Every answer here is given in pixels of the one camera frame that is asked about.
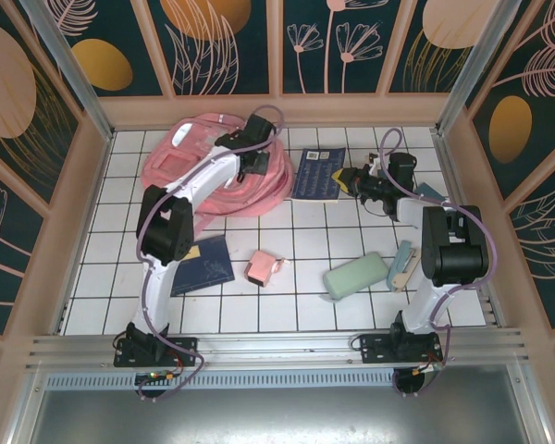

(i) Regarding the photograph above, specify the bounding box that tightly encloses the dark blue printed book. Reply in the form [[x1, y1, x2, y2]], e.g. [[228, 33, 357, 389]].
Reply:
[[290, 146, 347, 204]]

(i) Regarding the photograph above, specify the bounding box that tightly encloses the small teal notebook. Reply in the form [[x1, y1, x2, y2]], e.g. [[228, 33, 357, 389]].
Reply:
[[413, 181, 447, 204]]

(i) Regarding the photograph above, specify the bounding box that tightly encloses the pink student backpack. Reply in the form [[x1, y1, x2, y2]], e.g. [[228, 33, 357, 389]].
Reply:
[[141, 112, 293, 232]]

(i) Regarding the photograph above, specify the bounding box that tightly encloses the mint green pencil case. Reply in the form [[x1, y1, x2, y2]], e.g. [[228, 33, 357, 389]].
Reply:
[[322, 251, 389, 304]]

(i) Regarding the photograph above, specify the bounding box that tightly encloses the light blue stapler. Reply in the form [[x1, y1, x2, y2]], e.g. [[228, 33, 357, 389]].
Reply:
[[387, 238, 421, 295]]

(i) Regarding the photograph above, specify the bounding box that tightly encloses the pink pencil sharpener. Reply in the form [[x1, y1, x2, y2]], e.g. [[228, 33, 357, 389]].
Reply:
[[243, 249, 291, 287]]

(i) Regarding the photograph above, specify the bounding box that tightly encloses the navy notebook with label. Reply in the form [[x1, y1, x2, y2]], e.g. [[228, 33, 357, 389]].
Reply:
[[169, 234, 236, 297]]

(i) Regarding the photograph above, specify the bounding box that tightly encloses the grey metal sheet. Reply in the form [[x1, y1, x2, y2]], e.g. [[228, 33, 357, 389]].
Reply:
[[8, 388, 551, 444]]

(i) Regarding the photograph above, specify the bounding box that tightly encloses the aluminium side rail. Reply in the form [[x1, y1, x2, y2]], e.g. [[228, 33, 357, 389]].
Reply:
[[432, 129, 510, 330]]

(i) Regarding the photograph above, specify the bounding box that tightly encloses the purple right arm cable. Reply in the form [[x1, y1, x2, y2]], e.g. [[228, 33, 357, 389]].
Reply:
[[378, 128, 497, 399]]

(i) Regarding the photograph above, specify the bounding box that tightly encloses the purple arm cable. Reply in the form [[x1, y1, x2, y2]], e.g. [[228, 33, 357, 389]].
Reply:
[[378, 128, 497, 399], [136, 105, 286, 403]]

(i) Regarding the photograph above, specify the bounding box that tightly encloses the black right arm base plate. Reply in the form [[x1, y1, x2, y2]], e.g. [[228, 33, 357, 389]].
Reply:
[[351, 332, 445, 366]]

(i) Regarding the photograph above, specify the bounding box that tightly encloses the aluminium corner post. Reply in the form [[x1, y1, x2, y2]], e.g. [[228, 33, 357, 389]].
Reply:
[[434, 0, 524, 135], [20, 0, 115, 140]]

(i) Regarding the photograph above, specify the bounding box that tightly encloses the aluminium mounting rail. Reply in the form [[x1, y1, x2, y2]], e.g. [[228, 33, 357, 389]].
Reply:
[[25, 327, 528, 371]]

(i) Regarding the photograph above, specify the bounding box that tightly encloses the slotted grey cable duct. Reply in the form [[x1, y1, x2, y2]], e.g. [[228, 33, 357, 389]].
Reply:
[[43, 372, 397, 389]]

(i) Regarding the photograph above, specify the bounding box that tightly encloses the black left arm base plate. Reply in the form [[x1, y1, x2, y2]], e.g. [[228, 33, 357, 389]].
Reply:
[[113, 326, 199, 368]]

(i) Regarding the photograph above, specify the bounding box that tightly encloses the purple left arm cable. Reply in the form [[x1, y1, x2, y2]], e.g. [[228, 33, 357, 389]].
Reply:
[[136, 105, 286, 403]]

